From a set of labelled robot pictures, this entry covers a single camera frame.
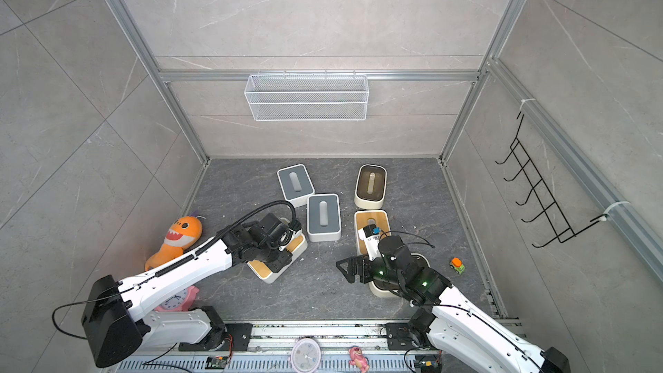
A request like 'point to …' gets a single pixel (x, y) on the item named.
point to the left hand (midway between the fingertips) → (288, 251)
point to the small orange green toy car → (457, 265)
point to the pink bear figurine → (358, 358)
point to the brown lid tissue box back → (371, 183)
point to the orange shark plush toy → (183, 233)
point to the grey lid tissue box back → (296, 184)
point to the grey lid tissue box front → (324, 219)
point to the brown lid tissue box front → (394, 293)
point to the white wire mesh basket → (332, 97)
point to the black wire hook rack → (539, 188)
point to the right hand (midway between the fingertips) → (351, 262)
